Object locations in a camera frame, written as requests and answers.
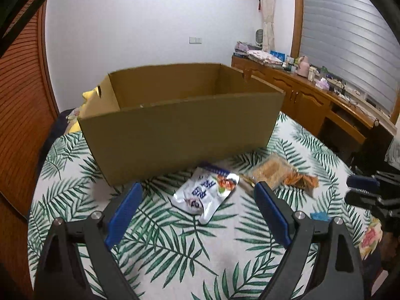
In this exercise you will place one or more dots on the pink kettle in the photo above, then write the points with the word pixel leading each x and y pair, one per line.
pixel 303 67

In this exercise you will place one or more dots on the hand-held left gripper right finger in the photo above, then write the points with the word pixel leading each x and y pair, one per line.
pixel 272 215

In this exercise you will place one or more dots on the clear cracker packet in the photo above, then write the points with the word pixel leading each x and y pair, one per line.
pixel 272 168

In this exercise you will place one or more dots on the small blue packet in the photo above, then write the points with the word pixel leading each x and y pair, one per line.
pixel 320 217

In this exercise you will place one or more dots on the pink tissue box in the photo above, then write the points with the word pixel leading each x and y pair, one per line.
pixel 322 84

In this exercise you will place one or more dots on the purple folded cloth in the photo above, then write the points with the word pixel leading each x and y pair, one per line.
pixel 245 46

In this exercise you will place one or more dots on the dark blue cloth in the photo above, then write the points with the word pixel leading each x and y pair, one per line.
pixel 56 131

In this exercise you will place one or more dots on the white wall switch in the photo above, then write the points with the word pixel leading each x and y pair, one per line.
pixel 195 40

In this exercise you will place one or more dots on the orange brown snack packet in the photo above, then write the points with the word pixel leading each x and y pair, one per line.
pixel 300 181

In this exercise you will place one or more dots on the wooden louvered wardrobe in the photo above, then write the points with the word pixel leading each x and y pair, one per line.
pixel 22 100

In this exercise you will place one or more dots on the window with grey blind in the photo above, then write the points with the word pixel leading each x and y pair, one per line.
pixel 343 37

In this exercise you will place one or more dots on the blue box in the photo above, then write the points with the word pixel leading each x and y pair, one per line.
pixel 277 55

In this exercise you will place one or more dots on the brown cardboard box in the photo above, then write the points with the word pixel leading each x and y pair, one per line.
pixel 175 137

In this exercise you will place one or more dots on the wooden cabinet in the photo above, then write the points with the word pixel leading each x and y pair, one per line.
pixel 306 100

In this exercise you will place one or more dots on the cream curtain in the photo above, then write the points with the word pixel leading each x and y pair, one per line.
pixel 268 6

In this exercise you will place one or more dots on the white and blue snack packet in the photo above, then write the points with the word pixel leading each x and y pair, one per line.
pixel 200 193

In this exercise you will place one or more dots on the leaf print bedsheet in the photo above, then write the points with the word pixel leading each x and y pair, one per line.
pixel 187 250

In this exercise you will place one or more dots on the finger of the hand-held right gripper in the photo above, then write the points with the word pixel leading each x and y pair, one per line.
pixel 362 198
pixel 361 181

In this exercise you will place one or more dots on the green bottle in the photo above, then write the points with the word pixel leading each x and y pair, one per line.
pixel 322 72

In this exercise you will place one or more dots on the small white fan heater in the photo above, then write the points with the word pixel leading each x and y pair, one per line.
pixel 258 37

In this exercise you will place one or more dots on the white cup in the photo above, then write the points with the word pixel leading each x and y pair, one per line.
pixel 311 74

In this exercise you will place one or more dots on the floral folded cloth stack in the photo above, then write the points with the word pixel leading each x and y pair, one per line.
pixel 264 57

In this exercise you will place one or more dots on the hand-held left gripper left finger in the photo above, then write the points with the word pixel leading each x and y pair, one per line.
pixel 123 215

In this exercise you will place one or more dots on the floral pink quilt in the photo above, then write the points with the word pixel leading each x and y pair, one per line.
pixel 372 237

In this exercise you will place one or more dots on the yellow plush toy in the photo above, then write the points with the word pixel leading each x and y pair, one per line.
pixel 90 100

